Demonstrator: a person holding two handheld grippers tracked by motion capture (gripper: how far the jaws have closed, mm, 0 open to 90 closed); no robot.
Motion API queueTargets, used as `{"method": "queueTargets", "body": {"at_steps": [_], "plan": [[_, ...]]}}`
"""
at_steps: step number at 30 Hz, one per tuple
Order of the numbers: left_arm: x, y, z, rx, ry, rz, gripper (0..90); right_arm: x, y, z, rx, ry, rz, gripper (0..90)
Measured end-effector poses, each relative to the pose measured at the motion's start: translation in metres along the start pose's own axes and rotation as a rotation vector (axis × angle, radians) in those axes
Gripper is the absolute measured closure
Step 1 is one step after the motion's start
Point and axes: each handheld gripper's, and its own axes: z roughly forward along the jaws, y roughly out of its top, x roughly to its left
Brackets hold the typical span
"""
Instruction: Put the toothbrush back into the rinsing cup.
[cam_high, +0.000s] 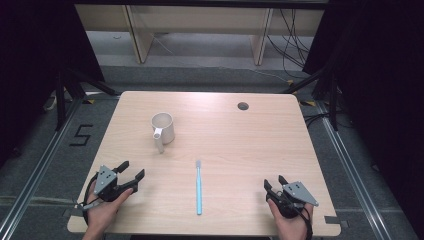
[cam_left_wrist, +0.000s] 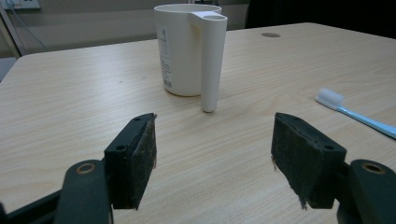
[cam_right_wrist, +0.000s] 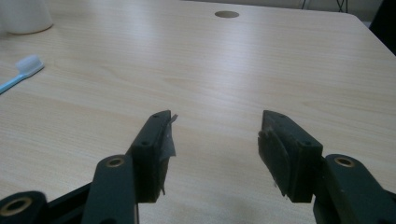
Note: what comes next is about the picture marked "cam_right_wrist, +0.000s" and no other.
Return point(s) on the white cup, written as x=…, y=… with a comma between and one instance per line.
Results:
x=25, y=15

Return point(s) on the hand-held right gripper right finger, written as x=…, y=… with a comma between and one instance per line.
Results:
x=292, y=155

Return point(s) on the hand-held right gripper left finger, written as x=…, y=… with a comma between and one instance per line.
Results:
x=149, y=155

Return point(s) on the blue toothbrush with white bristles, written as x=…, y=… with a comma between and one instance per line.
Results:
x=28, y=66

